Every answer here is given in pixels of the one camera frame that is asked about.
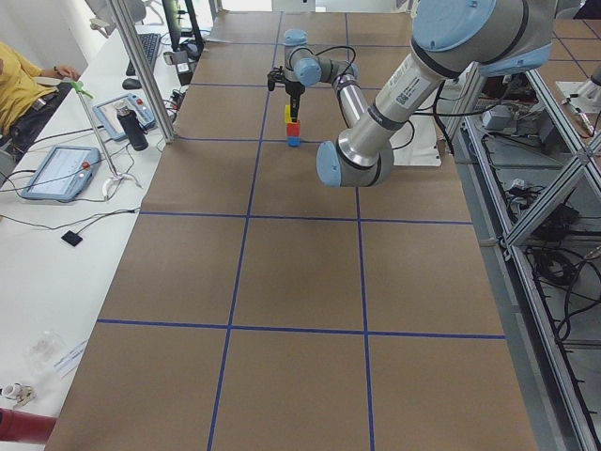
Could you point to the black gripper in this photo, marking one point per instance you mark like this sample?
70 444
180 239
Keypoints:
292 90

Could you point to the red cube block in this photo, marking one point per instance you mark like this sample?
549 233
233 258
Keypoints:
293 129

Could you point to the blue cube block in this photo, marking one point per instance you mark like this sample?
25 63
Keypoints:
293 141

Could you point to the yellow cube block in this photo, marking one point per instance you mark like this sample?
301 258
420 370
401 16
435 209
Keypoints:
288 118

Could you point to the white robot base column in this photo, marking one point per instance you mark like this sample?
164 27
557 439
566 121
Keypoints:
416 144

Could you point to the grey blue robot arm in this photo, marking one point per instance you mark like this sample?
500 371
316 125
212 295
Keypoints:
502 37

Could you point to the black keyboard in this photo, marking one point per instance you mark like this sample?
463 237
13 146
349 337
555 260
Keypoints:
151 44

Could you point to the black water bottle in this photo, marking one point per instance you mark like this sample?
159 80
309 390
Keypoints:
131 126

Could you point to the black computer mouse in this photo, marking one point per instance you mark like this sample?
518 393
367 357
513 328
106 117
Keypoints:
131 84

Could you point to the far teach pendant tablet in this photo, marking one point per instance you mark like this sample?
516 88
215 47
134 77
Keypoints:
106 113

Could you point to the teach pendant tablet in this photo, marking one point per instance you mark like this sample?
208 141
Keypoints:
63 174
106 113

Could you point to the near teach pendant tablet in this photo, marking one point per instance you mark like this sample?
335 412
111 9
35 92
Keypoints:
63 174

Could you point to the small black square pad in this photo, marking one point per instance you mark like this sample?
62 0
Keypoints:
72 238

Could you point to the person in yellow shirt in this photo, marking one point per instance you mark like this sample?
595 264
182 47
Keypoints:
30 96

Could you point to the clear plastic bag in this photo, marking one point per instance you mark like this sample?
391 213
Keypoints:
41 354

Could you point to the white keyring item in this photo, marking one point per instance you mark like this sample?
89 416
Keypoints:
18 394

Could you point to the red cylinder object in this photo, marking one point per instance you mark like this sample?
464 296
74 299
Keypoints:
26 427

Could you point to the aluminium frame post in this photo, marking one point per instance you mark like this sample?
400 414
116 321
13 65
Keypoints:
135 51

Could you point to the grey box under frame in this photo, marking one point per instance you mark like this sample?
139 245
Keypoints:
497 118

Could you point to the grabber stick green handle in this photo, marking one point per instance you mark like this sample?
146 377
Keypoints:
116 177

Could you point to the aluminium side rail frame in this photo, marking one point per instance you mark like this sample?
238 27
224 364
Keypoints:
540 177

